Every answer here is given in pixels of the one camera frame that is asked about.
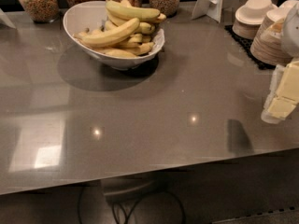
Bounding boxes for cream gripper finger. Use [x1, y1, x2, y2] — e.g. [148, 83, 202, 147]
[261, 61, 299, 124]

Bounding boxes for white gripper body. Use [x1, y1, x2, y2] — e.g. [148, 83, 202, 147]
[281, 3, 299, 58]

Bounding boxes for lower yellow banana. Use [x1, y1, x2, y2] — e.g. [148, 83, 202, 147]
[118, 42, 154, 56]

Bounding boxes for top yellow banana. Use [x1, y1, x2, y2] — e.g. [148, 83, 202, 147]
[106, 1, 160, 21]

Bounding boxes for bottom yellow banana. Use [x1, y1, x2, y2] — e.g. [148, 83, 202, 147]
[96, 48, 135, 58]

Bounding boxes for long front yellow banana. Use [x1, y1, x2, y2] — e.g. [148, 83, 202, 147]
[82, 18, 140, 48]

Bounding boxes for white ceramic bowl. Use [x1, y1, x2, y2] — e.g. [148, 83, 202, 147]
[63, 1, 164, 70]

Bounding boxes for rear stack paper bowls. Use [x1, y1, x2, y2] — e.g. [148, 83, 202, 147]
[232, 0, 277, 39]

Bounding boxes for black rubber mat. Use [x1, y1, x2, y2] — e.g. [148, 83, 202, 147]
[224, 25, 275, 70]

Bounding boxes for white sign stand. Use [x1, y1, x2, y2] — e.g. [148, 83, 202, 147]
[192, 0, 225, 22]

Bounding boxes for left glass cereal jar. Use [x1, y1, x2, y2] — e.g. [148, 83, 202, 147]
[19, 0, 59, 23]

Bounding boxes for white card left edge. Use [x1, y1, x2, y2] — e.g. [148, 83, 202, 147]
[0, 8, 16, 29]

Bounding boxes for black cable under table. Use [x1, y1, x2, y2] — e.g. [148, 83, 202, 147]
[77, 184, 187, 224]

